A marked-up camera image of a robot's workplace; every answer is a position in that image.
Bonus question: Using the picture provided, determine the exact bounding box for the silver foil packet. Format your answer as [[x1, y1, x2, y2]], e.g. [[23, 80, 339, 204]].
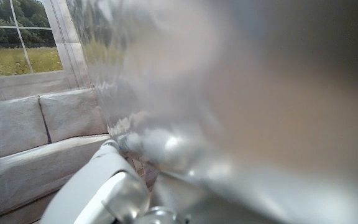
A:
[[67, 0, 358, 200]]

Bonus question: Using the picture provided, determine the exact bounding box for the printed sofa room backdrop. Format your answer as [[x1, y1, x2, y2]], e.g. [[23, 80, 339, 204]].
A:
[[0, 0, 158, 224]]

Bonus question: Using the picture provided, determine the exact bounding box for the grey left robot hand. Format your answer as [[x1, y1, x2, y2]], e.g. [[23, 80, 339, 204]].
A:
[[39, 128, 358, 224]]

